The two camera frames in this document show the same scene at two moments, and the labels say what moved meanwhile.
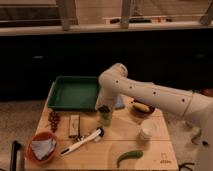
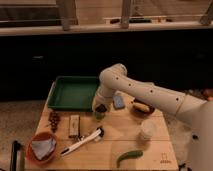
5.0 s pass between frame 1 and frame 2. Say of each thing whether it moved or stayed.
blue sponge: stayed
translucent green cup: moved
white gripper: stayed
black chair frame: stayed
